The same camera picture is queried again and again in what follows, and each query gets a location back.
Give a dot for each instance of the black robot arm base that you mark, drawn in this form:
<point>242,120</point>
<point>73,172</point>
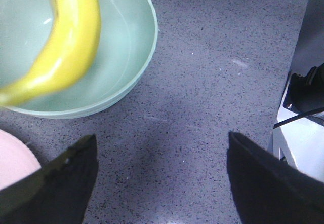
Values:
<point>305,93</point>

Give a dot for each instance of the yellow banana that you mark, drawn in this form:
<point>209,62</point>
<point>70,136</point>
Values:
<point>66,56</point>

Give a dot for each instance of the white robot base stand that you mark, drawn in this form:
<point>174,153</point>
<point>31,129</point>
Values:
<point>297,139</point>

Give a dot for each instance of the green ribbed bowl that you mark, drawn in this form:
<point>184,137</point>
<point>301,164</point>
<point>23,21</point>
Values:
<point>127,43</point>

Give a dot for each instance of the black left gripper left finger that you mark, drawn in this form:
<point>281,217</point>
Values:
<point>57,193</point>

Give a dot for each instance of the pink plate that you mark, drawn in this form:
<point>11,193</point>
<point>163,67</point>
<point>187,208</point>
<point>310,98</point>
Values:
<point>17,160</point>

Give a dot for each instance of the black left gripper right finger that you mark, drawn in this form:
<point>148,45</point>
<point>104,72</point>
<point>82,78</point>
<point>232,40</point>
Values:
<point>267,190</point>

